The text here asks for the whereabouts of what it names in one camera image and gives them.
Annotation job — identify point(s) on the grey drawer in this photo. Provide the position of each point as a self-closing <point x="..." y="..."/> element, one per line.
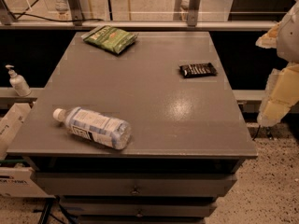
<point x="140" y="207"/>
<point x="136" y="185"/>

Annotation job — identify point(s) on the white pump dispenser bottle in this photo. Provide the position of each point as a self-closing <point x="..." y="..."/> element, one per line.
<point x="18" y="82"/>

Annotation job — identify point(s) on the white cardboard box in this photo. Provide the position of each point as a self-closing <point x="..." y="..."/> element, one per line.
<point x="10" y="124"/>

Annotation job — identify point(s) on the grey drawer cabinet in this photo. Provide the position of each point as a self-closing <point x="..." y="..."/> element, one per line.
<point x="179" y="125"/>

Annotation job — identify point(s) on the top grey drawer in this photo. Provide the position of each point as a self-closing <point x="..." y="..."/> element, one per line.
<point x="136" y="185"/>

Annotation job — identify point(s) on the blue plastic water bottle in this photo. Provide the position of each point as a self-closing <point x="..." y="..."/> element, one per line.
<point x="108" y="131"/>

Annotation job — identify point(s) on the middle grey drawer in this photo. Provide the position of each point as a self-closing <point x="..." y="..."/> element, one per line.
<point x="140" y="207"/>

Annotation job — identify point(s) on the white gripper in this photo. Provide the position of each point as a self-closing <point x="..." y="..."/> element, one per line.
<point x="290" y="37"/>

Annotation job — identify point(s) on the black rxbar chocolate bar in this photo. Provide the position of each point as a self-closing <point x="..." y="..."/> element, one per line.
<point x="198" y="70"/>

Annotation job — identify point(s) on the green chip bag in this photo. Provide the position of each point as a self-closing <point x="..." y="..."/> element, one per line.
<point x="110" y="38"/>

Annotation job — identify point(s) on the white box with label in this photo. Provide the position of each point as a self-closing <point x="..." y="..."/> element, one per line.
<point x="17" y="182"/>

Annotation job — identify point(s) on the metal rail frame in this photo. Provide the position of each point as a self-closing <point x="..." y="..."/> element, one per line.
<point x="144" y="15"/>

